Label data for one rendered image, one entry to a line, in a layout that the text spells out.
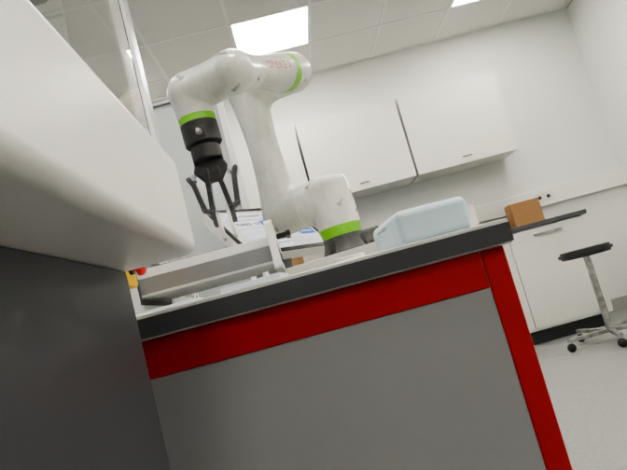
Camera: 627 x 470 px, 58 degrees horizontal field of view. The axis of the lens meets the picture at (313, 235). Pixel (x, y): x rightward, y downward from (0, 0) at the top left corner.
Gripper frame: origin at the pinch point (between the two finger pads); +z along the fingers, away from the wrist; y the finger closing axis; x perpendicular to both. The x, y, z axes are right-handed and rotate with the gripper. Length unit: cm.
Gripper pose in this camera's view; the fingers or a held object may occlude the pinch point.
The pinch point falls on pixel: (227, 225)
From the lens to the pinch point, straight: 138.8
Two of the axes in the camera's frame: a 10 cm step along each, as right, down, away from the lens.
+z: 2.9, 9.5, -1.2
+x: -0.2, 1.3, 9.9
